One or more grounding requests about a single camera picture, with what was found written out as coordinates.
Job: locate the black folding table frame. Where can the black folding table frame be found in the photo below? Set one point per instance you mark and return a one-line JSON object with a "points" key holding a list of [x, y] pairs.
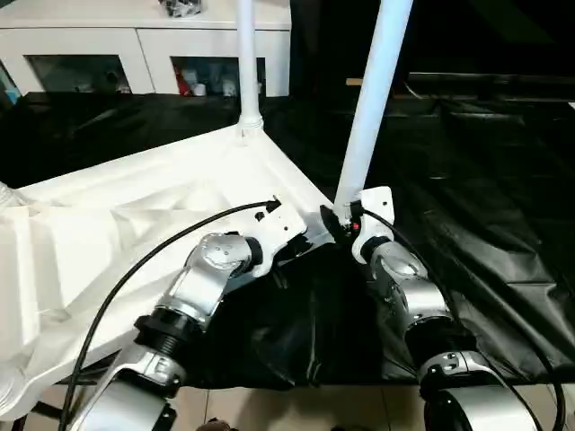
{"points": [[45, 409]]}

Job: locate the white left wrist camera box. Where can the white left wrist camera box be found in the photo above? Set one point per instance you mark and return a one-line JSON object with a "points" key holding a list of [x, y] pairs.
{"points": [[280, 224]]}

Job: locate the white cabinet with glass doors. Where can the white cabinet with glass doors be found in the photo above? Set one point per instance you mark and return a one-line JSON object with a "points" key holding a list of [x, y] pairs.
{"points": [[90, 40]]}

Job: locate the white plastic table top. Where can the white plastic table top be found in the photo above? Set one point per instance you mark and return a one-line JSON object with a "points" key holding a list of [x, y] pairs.
{"points": [[112, 215]]}

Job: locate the red bottle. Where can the red bottle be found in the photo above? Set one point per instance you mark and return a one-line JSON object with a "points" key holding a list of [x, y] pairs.
{"points": [[183, 83]]}

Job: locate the dark robot body part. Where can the dark robot body part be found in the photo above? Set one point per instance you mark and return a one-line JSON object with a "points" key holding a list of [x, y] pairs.
{"points": [[218, 425]]}

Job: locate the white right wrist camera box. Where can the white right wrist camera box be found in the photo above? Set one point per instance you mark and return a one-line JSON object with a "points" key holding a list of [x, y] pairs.
{"points": [[375, 206]]}

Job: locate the black work mat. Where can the black work mat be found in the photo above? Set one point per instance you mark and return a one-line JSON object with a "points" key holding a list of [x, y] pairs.
{"points": [[305, 323]]}

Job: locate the long black metal bar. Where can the long black metal bar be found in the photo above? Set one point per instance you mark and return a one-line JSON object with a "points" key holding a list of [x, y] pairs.
{"points": [[489, 81]]}

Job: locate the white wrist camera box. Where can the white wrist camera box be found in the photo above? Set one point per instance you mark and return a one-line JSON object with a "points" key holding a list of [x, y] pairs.
{"points": [[280, 224], [375, 206]]}

